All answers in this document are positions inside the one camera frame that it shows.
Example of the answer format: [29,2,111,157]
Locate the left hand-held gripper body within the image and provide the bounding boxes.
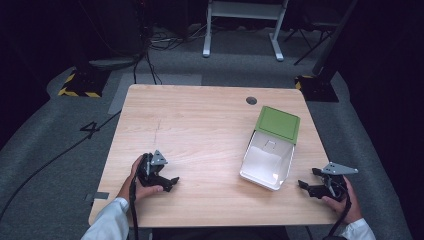
[137,149,169,188]

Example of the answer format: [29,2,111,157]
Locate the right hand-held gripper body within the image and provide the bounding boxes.
[319,161,360,203]

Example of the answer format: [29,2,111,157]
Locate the white box with green lid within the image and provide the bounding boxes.
[239,105,301,192]

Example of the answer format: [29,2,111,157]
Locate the person's right hand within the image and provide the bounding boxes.
[321,176,363,225]

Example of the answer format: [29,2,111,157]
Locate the person's left hand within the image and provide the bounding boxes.
[117,154,165,203]

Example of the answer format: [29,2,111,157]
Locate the grey tape strip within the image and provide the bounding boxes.
[84,191,111,202]

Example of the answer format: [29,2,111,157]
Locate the black stand yellow striped base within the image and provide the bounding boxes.
[57,49,112,99]

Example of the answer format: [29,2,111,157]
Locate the grey round stand base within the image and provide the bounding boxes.
[87,55,138,72]

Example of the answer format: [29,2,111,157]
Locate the black folding stand legs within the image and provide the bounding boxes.
[283,13,336,67]

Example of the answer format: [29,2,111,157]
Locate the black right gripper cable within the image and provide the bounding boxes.
[322,195,353,240]

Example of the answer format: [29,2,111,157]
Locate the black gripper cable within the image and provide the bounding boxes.
[322,195,353,240]
[128,175,140,240]

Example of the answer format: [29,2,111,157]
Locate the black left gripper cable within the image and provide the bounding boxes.
[128,175,140,240]

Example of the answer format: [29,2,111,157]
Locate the grey post black striped base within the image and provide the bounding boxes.
[294,0,359,103]

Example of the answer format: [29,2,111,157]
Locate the long black floor cable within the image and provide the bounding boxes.
[0,110,122,223]

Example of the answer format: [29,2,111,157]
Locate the black hanging cables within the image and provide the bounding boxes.
[132,0,164,86]

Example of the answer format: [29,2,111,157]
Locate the bundle of floor cables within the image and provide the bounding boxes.
[148,23,209,52]

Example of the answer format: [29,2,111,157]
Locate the white metal desk frame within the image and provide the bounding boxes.
[202,0,290,63]

